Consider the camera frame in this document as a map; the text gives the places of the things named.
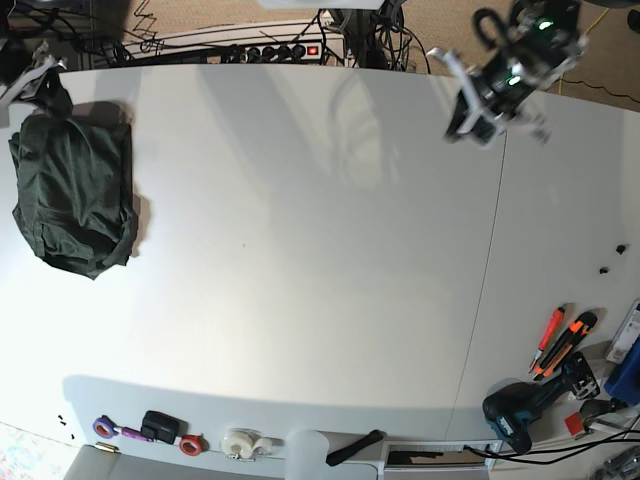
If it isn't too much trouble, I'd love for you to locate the white gripper body, image left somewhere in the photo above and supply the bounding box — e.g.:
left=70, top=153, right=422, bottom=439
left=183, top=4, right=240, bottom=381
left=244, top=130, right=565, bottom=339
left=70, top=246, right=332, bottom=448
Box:
left=1, top=42, right=66, bottom=125

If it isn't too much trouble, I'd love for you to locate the white gripper body, image right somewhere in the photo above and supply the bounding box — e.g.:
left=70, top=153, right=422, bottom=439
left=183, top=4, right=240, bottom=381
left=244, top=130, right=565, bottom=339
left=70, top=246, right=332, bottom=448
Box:
left=427, top=48, right=550, bottom=148

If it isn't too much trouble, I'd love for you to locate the dark green t-shirt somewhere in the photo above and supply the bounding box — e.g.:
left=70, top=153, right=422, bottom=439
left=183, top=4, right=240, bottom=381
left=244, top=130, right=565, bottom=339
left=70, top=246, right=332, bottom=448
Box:
left=9, top=101, right=139, bottom=280

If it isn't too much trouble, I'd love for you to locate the orange black utility knife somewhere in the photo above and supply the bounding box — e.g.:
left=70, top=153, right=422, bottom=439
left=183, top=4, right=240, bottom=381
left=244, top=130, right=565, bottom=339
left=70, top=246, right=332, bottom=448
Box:
left=533, top=311, right=598, bottom=382

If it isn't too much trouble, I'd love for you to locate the blue box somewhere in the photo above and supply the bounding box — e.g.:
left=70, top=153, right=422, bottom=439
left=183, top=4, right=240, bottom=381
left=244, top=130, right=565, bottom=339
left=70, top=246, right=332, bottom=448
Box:
left=604, top=340, right=640, bottom=406

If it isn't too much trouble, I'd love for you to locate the red square tag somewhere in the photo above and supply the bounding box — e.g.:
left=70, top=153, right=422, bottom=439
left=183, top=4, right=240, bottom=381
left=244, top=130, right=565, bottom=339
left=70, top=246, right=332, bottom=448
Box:
left=564, top=412, right=585, bottom=437

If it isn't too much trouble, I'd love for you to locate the purple tape roll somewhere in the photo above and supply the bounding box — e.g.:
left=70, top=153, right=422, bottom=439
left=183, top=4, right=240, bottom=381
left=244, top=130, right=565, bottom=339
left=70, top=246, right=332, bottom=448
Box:
left=92, top=415, right=118, bottom=439

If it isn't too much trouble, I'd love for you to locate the white plastic cup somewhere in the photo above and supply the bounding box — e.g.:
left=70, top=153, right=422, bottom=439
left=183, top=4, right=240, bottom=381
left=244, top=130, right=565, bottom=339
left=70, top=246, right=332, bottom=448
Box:
left=284, top=430, right=329, bottom=480

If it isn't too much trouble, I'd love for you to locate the red tape roll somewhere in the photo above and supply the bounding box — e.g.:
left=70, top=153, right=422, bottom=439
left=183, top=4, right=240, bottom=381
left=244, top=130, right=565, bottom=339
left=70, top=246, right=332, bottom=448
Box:
left=179, top=435, right=205, bottom=457

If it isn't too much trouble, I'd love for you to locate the yellow cable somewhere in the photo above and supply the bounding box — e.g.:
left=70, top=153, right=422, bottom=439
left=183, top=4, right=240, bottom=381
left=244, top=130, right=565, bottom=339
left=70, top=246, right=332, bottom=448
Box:
left=558, top=0, right=614, bottom=95

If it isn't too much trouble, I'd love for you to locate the black power strip red switch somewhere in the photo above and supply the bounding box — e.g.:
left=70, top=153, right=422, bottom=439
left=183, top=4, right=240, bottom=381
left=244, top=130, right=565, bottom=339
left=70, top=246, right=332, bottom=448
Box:
left=219, top=43, right=321, bottom=65

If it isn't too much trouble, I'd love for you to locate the teal black cordless drill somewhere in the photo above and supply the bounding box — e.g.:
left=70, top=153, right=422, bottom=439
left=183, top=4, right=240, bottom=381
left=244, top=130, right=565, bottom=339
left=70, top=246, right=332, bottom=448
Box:
left=482, top=352, right=600, bottom=455

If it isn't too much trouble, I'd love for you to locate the black action camera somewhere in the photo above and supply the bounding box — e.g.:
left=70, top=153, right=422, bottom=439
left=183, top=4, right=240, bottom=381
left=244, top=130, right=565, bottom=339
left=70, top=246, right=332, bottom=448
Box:
left=140, top=410, right=181, bottom=445

